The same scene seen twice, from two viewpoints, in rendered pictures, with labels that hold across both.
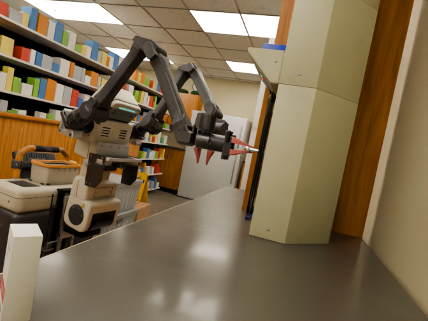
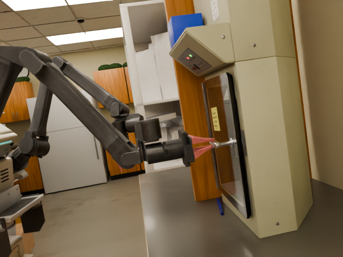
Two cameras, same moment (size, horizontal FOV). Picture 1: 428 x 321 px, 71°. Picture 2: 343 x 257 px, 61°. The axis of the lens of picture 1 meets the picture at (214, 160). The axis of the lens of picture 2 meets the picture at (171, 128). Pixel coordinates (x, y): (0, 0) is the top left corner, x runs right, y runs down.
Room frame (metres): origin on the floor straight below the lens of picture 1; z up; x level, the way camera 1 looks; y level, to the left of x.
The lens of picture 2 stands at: (0.30, 0.31, 1.34)
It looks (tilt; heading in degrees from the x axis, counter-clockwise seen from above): 5 degrees down; 338
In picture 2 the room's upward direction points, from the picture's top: 9 degrees counter-clockwise
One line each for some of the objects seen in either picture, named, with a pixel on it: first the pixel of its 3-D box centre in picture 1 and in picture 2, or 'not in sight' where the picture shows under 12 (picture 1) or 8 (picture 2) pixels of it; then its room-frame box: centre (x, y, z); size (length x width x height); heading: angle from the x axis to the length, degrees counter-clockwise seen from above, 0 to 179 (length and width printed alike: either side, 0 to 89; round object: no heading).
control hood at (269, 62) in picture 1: (267, 78); (196, 56); (1.09, -0.13, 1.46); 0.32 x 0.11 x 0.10; 165
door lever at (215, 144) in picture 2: (254, 149); (219, 142); (1.02, -0.13, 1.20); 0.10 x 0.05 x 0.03; 163
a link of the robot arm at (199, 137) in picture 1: (204, 139); (154, 151); (1.09, 0.05, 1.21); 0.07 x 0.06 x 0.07; 74
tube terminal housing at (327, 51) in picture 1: (313, 124); (259, 91); (1.05, -0.31, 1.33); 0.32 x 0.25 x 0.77; 165
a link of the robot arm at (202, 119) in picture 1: (199, 128); (141, 140); (1.11, 0.07, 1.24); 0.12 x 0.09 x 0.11; 65
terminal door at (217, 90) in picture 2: (265, 155); (223, 141); (1.08, -0.18, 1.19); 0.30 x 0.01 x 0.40; 163
